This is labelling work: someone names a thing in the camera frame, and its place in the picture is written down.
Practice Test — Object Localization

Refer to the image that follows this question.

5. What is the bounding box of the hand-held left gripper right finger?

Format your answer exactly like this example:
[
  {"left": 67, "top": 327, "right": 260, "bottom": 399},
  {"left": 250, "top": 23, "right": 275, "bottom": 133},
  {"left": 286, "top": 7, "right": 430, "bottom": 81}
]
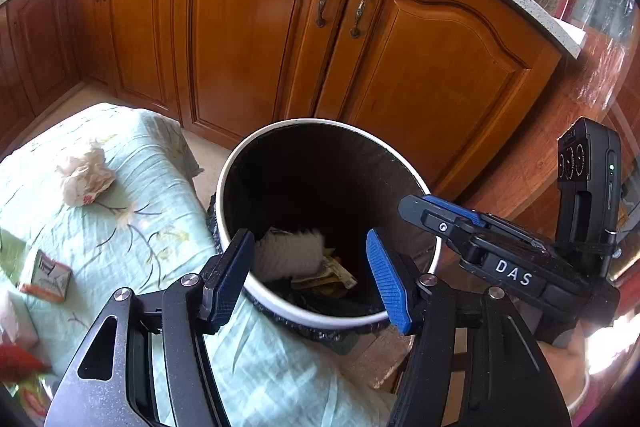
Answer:
[{"left": 365, "top": 228, "right": 572, "bottom": 427}]

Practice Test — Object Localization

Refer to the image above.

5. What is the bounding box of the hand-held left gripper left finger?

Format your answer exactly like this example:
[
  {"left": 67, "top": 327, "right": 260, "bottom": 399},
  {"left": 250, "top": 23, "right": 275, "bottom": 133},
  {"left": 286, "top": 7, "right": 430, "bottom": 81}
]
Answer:
[{"left": 44, "top": 228, "right": 256, "bottom": 427}]

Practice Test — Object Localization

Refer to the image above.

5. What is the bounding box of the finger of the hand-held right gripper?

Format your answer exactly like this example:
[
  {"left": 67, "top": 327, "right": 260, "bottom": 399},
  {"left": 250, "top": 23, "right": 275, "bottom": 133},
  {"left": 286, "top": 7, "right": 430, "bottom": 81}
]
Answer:
[
  {"left": 398, "top": 195, "right": 483, "bottom": 258},
  {"left": 424, "top": 195, "right": 546, "bottom": 253}
]

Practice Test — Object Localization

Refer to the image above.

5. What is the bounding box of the white trash bin black liner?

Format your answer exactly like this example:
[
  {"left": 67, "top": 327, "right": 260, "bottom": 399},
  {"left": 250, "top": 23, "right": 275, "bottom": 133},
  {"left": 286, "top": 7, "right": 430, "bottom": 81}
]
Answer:
[{"left": 207, "top": 118, "right": 443, "bottom": 343}]

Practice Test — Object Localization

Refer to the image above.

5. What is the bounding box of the beige paper ball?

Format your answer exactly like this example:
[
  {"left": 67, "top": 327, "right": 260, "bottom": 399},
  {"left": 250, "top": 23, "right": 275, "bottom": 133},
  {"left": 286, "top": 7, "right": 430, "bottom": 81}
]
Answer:
[{"left": 54, "top": 138, "right": 117, "bottom": 208}]

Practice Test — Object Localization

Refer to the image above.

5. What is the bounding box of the small white orange box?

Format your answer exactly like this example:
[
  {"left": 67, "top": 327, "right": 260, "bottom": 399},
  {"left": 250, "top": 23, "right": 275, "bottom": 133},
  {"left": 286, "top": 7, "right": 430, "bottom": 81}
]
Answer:
[{"left": 19, "top": 249, "right": 72, "bottom": 304}]

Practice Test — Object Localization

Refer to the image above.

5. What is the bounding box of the white tissue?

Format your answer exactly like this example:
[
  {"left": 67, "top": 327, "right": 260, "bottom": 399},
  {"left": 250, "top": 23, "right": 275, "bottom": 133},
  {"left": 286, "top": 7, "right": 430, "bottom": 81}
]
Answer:
[
  {"left": 0, "top": 292, "right": 40, "bottom": 350},
  {"left": 254, "top": 227, "right": 328, "bottom": 283}
]

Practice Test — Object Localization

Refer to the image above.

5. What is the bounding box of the red wrapper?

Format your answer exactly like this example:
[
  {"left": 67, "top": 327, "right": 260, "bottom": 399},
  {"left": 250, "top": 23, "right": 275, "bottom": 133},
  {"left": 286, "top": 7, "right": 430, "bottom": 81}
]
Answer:
[{"left": 0, "top": 343, "right": 53, "bottom": 380}]

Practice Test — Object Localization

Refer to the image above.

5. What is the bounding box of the yellow red snack packet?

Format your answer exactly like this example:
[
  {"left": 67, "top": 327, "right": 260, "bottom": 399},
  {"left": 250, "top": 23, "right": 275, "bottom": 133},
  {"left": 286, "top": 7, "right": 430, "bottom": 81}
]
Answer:
[{"left": 10, "top": 372, "right": 61, "bottom": 423}]

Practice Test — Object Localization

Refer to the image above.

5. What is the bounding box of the person's right forearm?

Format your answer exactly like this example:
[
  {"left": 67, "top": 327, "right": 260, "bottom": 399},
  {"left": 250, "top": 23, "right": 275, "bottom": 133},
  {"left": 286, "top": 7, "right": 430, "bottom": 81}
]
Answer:
[{"left": 540, "top": 324, "right": 601, "bottom": 427}]

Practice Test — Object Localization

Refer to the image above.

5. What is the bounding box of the crumpled white tissue in bin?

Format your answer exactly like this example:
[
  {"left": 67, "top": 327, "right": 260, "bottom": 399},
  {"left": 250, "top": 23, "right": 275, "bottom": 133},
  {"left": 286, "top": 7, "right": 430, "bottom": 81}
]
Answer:
[{"left": 254, "top": 227, "right": 328, "bottom": 283}]

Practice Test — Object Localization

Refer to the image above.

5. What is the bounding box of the yellow green wrapper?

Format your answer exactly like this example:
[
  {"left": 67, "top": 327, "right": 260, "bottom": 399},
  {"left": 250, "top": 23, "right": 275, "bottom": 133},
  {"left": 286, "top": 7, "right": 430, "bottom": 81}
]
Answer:
[{"left": 291, "top": 247, "right": 358, "bottom": 300}]

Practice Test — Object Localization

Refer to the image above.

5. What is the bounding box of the green floral cloth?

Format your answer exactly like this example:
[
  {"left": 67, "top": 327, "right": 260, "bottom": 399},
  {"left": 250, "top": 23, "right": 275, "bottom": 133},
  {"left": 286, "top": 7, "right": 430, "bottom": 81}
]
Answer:
[{"left": 0, "top": 102, "right": 401, "bottom": 427}]

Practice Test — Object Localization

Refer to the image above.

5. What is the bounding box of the row of wooden lower cabinets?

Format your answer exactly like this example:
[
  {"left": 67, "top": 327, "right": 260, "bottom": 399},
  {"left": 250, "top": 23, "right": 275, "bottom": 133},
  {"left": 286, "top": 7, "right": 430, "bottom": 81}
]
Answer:
[{"left": 0, "top": 0, "right": 566, "bottom": 202}]

